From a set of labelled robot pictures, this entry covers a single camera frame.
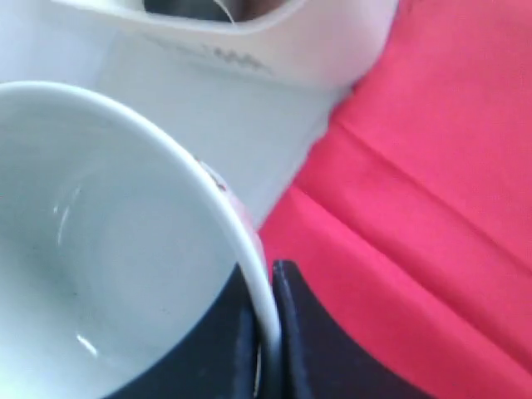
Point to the stainless steel cup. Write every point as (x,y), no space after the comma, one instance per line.
(204,10)

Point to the red cloth placemat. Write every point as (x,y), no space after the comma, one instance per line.
(410,220)

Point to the cream plastic bin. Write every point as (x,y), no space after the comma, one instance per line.
(318,44)

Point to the grey ceramic bowl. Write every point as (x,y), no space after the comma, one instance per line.
(115,242)

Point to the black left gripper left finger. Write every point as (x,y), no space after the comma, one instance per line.
(217,359)

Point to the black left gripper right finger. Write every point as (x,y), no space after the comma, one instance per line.
(319,359)

